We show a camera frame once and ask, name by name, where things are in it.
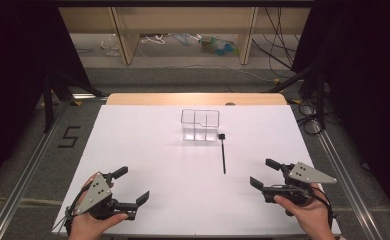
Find black stand legs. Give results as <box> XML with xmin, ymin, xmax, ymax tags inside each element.
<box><xmin>42</xmin><ymin>68</ymin><xmax>106</xmax><ymax>134</ymax></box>
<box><xmin>264</xmin><ymin>63</ymin><xmax>329</xmax><ymax>131</ymax></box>

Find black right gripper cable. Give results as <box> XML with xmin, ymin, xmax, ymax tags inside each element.
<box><xmin>311</xmin><ymin>185</ymin><xmax>335</xmax><ymax>228</ymax></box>

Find coiled black floor cable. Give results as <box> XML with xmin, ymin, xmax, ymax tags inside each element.
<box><xmin>292</xmin><ymin>101</ymin><xmax>327</xmax><ymax>136</ymax></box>

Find person's right hand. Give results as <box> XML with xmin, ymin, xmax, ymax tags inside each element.
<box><xmin>273</xmin><ymin>183</ymin><xmax>336</xmax><ymax>240</ymax></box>

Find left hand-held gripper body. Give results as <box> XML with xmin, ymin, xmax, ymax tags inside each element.
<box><xmin>73</xmin><ymin>171</ymin><xmax>139</xmax><ymax>221</ymax></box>

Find clear plastic bag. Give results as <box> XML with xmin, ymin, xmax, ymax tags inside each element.
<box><xmin>99</xmin><ymin>33</ymin><xmax>122</xmax><ymax>57</ymax></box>

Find wooden shelf unit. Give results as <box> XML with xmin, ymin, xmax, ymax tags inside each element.
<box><xmin>58</xmin><ymin>6</ymin><xmax>312</xmax><ymax>66</ymax></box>

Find white table sheet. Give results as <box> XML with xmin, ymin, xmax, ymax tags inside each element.
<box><xmin>51</xmin><ymin>104</ymin><xmax>342</xmax><ymax>237</ymax></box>

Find white cord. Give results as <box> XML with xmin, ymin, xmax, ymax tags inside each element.
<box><xmin>140</xmin><ymin>33</ymin><xmax>171</xmax><ymax>46</ymax></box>

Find hanging black cables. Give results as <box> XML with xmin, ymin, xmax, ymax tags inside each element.
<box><xmin>251</xmin><ymin>6</ymin><xmax>302</xmax><ymax>79</ymax></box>

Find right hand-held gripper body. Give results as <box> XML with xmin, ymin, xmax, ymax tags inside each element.
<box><xmin>262</xmin><ymin>161</ymin><xmax>338</xmax><ymax>208</ymax></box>

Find wooden table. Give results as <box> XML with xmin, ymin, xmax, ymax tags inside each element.
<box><xmin>105</xmin><ymin>92</ymin><xmax>289</xmax><ymax>107</ymax></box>

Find metal floor rail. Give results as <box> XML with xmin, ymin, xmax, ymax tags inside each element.
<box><xmin>301</xmin><ymin>104</ymin><xmax>386</xmax><ymax>240</ymax></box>
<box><xmin>0</xmin><ymin>101</ymin><xmax>71</xmax><ymax>240</ymax></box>

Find colourful plastic bag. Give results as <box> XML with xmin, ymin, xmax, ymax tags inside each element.
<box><xmin>197</xmin><ymin>34</ymin><xmax>240</xmax><ymax>57</ymax></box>

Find person's left hand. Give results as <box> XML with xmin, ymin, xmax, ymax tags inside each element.
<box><xmin>67</xmin><ymin>175</ymin><xmax>130</xmax><ymax>240</ymax></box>

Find black curtain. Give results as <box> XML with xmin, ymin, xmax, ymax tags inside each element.
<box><xmin>291</xmin><ymin>0</ymin><xmax>390</xmax><ymax>214</ymax></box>
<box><xmin>0</xmin><ymin>0</ymin><xmax>94</xmax><ymax>194</ymax></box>

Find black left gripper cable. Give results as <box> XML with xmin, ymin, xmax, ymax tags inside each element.
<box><xmin>63</xmin><ymin>181</ymin><xmax>94</xmax><ymax>236</ymax></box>

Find thin grey cable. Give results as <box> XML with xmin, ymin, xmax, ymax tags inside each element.
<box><xmin>52</xmin><ymin>206</ymin><xmax>76</xmax><ymax>234</ymax></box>

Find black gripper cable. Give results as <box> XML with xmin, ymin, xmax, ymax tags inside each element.
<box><xmin>63</xmin><ymin>181</ymin><xmax>94</xmax><ymax>236</ymax></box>
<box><xmin>311</xmin><ymin>185</ymin><xmax>335</xmax><ymax>228</ymax></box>

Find clear plastic compartment box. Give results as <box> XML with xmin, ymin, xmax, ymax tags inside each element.
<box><xmin>180</xmin><ymin>108</ymin><xmax>221</xmax><ymax>143</ymax></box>

